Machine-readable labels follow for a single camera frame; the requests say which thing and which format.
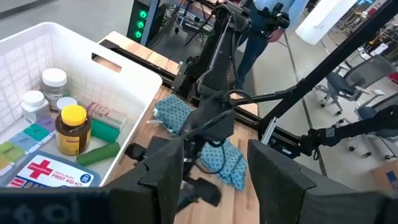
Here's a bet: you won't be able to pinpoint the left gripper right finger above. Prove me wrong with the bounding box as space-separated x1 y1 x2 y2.
248 139 398 224

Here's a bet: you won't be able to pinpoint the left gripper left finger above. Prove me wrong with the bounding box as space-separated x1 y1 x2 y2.
0 138 185 224

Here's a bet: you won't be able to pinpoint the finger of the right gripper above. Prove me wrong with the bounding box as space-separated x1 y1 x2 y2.
124 142 149 161
177 177 222 214

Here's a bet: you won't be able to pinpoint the thick green bandage roll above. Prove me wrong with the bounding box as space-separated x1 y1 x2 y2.
91 119 121 144

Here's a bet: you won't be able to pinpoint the thin green bandage roll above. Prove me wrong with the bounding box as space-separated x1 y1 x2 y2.
76 142 121 167

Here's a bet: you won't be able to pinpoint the clear tube red stripes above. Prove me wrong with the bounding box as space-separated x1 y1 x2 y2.
86 101 127 130

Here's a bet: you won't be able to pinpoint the amber bottle yellow cap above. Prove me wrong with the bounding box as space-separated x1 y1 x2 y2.
55 104 93 156

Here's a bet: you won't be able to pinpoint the orange bottle white cap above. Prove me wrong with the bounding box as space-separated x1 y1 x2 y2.
56 96 78 111

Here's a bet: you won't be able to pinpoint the blue first aid kit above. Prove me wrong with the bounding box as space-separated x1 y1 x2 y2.
0 151 101 189

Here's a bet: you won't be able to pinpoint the clear bottle green label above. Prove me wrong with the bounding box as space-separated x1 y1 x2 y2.
40 67 70 111

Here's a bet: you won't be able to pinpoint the multicolour weekly pill organizer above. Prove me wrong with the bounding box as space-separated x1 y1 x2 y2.
0 116 57 177

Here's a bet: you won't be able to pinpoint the white pill bottle white cap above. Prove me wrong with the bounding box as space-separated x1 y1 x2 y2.
21 90 51 124

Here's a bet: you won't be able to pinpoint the white perforated plastic basket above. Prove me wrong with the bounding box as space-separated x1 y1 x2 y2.
0 21 164 187

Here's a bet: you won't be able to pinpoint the blue patterned cloth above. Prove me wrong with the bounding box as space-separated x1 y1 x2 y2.
154 94 249 191

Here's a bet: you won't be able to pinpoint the person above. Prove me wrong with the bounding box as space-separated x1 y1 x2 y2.
233 0 296 91

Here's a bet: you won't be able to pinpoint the person's hand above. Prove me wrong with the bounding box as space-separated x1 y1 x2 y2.
269 27 285 43

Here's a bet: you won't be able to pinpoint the cardboard box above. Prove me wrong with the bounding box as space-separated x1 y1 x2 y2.
371 160 398 192

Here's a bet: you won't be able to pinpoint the computer tower green lights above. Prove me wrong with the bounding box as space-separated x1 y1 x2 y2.
126 0 161 46

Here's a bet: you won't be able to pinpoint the grey office chair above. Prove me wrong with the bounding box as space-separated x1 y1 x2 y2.
348 93 398 161
315 55 398 116

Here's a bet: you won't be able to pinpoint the white board panel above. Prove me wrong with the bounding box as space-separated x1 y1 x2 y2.
295 0 358 46

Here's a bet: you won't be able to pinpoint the black camera device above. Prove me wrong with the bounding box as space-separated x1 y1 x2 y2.
261 2 290 30

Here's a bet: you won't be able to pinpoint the black aluminium rig frame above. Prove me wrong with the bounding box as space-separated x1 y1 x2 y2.
99 0 398 156

